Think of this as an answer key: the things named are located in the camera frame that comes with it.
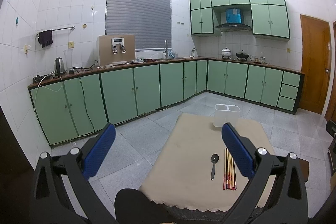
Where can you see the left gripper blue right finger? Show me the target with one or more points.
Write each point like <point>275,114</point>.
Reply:
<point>241,149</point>

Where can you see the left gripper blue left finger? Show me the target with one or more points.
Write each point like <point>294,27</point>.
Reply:
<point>95,150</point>

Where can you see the red bamboo chopstick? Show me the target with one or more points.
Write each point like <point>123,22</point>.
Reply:
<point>234,174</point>

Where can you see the red orange patterned chopstick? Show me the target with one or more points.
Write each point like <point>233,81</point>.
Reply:
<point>229,160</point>

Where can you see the black spoon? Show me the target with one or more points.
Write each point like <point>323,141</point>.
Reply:
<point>214,160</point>

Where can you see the black chopstick gold band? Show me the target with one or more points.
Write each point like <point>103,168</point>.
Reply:
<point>227,171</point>

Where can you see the red-end bamboo chopstick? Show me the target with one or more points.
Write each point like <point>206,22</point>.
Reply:
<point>225,170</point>

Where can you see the green lower kitchen cabinets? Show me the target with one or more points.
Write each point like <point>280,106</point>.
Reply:
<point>72,106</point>

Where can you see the green kitchen cabinets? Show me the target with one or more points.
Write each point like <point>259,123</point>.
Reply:
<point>72,106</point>
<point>267,18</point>

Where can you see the green upper kitchen cabinets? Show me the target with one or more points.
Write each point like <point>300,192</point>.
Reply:
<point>267,18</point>

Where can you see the beige tablecloth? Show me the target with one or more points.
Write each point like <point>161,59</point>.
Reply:
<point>181,175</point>

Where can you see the white utensil holder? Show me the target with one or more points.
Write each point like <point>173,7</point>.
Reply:
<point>226,114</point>

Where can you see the black chair back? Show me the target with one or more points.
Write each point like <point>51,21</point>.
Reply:
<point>132,206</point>

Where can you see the steel electric kettle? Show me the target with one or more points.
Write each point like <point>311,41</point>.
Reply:
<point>59,67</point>

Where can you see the black wok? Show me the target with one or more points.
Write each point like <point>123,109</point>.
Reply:
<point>242,56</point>

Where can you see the white cooking pot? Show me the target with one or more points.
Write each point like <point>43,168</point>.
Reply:
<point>226,53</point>

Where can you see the clear glass vase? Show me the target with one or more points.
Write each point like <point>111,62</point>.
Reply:
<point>68,57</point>

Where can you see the brown water dispenser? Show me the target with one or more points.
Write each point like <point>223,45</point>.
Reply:
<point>115,49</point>

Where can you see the dark hanging towel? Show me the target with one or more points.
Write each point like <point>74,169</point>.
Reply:
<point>45,38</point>

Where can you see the range hood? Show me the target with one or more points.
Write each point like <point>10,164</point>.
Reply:
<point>234,21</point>

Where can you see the metal towel bar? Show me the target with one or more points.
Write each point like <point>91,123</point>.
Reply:
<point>71,28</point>

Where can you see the steel faucet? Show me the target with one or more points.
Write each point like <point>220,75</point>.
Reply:
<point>165,51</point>

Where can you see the wooden door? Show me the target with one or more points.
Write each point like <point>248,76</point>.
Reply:
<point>316,63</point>

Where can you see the grey window blind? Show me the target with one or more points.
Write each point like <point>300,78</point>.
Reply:
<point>148,20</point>

